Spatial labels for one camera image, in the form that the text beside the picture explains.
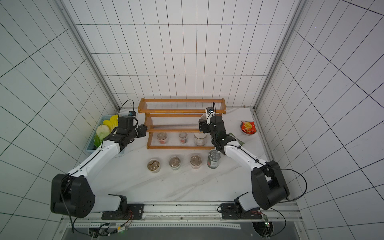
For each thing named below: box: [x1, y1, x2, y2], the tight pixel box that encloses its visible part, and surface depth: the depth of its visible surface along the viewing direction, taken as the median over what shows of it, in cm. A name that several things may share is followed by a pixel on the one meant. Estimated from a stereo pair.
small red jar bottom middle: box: [178, 132, 188, 144], surface depth 96 cm
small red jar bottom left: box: [156, 132, 168, 145], surface depth 96 cm
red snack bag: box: [240, 121, 256, 135], surface depth 102 cm
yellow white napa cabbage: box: [103, 114, 119, 134], surface depth 102 cm
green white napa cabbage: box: [94, 124, 110, 148], surface depth 94 cm
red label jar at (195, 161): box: [190, 154, 203, 169], surface depth 87 cm
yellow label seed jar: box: [147, 158, 161, 173], surface depth 85 cm
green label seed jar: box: [169, 156, 181, 171], surface depth 85 cm
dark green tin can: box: [207, 149, 222, 169], surface depth 83 cm
